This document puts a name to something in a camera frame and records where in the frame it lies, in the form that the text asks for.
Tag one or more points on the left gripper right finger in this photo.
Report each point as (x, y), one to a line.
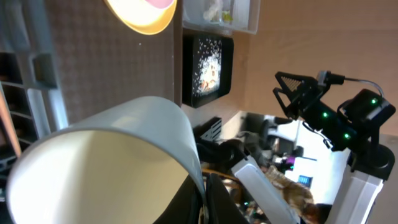
(221, 208)

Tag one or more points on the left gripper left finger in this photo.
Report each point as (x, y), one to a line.
(184, 207)

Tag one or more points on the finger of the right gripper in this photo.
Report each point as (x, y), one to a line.
(297, 93)

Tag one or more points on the white cup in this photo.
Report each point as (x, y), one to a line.
(122, 165)

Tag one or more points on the food scraps rice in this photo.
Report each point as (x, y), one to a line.
(207, 54)

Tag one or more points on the yellow green snack wrapper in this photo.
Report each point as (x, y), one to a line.
(226, 16)

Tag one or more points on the white tissue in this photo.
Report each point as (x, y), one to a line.
(215, 7)

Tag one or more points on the pink bowl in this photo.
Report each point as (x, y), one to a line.
(160, 4)

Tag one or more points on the yellow plate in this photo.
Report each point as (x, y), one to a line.
(140, 16)

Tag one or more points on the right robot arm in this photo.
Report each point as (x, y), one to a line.
(354, 125)

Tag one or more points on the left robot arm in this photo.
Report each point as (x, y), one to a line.
(244, 168)

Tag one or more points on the grey dishwasher rack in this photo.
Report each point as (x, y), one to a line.
(31, 99)

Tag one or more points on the black tray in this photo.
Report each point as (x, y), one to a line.
(187, 73)

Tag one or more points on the clear plastic bin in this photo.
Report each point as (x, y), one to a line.
(245, 15)

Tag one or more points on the dark brown serving tray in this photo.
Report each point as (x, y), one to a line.
(102, 63)

